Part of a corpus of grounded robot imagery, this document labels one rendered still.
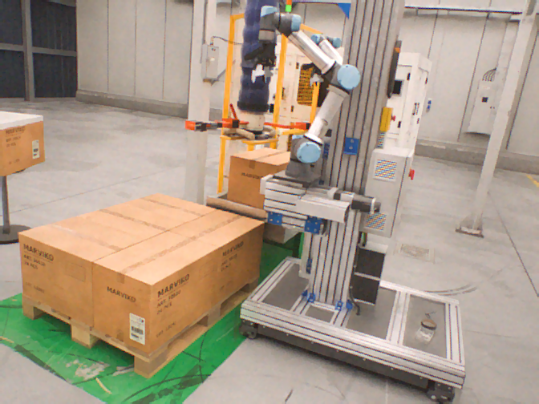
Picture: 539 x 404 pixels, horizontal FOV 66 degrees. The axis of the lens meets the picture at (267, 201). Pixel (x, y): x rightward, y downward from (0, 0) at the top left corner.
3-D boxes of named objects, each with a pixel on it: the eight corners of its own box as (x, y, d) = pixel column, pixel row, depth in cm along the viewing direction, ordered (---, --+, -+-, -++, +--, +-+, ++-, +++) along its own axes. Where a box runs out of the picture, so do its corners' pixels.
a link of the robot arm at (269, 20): (280, 6, 196) (262, 4, 194) (277, 32, 199) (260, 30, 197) (277, 9, 203) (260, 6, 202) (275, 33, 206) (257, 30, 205)
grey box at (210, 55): (212, 78, 403) (215, 46, 395) (217, 79, 401) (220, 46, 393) (200, 78, 386) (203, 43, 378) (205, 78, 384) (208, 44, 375)
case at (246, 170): (261, 190, 384) (265, 147, 373) (301, 199, 368) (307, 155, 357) (226, 204, 332) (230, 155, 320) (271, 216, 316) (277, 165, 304)
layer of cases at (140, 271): (156, 237, 357) (157, 192, 346) (259, 271, 317) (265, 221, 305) (22, 293, 254) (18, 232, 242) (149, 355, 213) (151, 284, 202)
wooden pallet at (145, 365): (156, 252, 362) (156, 237, 358) (257, 288, 321) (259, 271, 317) (23, 314, 258) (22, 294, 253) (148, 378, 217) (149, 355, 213)
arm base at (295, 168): (314, 175, 244) (316, 158, 241) (306, 179, 230) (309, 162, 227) (289, 170, 249) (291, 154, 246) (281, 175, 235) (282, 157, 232)
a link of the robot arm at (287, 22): (297, 17, 209) (276, 14, 207) (302, 14, 198) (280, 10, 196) (295, 34, 211) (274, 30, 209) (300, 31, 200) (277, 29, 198)
